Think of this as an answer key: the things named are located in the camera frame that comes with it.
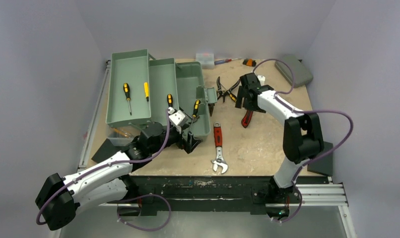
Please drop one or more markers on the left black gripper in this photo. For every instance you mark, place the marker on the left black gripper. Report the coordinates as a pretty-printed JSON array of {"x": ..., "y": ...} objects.
[{"x": 187, "y": 145}]

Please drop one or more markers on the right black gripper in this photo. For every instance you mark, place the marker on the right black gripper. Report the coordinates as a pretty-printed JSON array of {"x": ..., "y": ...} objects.
[{"x": 247, "y": 99}]

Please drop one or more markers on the red black utility knife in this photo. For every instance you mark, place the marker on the red black utility knife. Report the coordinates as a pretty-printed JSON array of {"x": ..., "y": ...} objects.
[{"x": 245, "y": 122}]

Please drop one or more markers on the black pliers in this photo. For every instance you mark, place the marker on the black pliers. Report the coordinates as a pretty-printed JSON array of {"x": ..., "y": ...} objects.
[{"x": 223, "y": 92}]

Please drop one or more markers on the green plastic tool box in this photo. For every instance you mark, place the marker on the green plastic tool box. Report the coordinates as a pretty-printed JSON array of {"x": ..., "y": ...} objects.
[{"x": 183, "y": 80}]

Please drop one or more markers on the yellow handle screwdriver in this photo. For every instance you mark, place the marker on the yellow handle screwdriver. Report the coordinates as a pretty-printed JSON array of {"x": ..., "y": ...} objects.
[{"x": 146, "y": 91}]

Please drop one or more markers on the black yellow phillips screwdriver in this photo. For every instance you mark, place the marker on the black yellow phillips screwdriver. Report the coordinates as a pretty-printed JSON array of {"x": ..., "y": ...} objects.
[{"x": 127, "y": 93}]

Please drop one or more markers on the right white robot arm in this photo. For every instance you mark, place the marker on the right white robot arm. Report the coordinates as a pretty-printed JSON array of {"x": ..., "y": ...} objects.
[{"x": 302, "y": 134}]

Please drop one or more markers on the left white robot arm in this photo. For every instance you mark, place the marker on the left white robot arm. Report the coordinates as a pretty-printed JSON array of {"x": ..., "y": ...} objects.
[{"x": 60, "y": 199}]

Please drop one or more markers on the red adjustable wrench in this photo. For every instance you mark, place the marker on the red adjustable wrench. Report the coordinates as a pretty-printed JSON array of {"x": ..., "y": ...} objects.
[{"x": 218, "y": 142}]

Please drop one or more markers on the orange black hex key set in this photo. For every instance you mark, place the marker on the orange black hex key set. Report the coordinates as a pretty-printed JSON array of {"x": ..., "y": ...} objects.
[{"x": 249, "y": 62}]

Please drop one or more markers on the blue red screwdriver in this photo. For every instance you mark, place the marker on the blue red screwdriver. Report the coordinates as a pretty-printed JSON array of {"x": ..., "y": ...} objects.
[{"x": 222, "y": 61}]

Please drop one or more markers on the clear small parts box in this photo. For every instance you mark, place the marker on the clear small parts box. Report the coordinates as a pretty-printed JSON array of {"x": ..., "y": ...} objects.
[{"x": 206, "y": 60}]

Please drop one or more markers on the grey green case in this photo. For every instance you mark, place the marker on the grey green case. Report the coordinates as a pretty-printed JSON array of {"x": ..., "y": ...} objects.
[{"x": 294, "y": 71}]

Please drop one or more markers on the black block right edge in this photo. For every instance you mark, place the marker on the black block right edge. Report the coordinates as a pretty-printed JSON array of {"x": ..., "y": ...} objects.
[{"x": 323, "y": 166}]

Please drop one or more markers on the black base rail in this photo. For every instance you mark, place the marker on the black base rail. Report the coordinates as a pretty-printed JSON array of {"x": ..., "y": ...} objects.
[{"x": 253, "y": 194}]

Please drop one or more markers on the aluminium frame rail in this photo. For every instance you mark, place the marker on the aluminium frame rail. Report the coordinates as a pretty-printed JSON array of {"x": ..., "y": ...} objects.
[{"x": 312, "y": 194}]

